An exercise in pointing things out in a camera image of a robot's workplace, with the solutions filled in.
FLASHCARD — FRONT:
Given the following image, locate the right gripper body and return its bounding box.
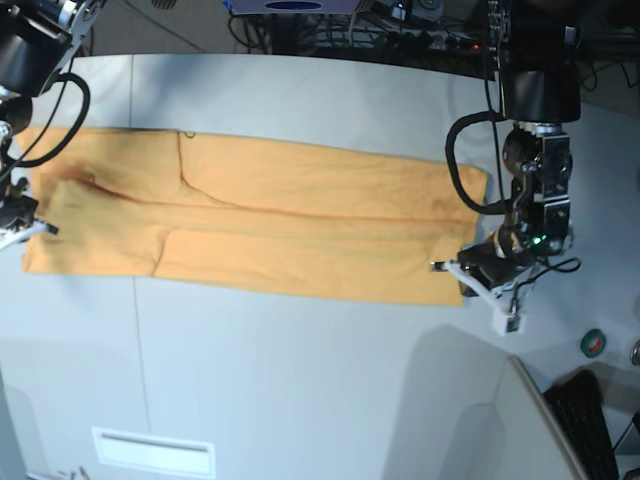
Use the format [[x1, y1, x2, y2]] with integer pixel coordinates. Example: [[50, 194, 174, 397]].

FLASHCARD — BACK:
[[1, 177, 39, 235]]

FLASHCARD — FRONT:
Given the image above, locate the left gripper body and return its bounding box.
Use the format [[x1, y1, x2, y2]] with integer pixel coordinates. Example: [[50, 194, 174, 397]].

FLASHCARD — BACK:
[[466, 225, 573, 288]]

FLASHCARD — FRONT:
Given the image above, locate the orange t-shirt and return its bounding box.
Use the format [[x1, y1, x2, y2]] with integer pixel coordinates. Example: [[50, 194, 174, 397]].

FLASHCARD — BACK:
[[22, 129, 478, 307]]

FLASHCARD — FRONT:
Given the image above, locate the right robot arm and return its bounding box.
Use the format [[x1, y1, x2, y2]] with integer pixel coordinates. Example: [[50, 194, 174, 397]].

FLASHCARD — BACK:
[[1, 1, 105, 248]]

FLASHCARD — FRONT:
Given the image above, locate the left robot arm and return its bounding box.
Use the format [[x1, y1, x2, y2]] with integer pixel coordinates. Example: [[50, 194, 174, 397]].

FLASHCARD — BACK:
[[445, 1, 581, 296]]

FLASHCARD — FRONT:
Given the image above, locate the green tape roll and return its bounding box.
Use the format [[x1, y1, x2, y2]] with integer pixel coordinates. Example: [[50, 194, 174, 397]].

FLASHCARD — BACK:
[[579, 329, 607, 359]]

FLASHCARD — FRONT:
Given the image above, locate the black keyboard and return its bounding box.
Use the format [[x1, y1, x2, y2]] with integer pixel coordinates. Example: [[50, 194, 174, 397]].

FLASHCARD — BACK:
[[543, 370, 619, 480]]

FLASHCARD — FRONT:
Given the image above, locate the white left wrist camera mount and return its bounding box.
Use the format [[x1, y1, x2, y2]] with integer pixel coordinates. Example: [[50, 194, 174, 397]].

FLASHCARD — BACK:
[[431, 260, 526, 336]]

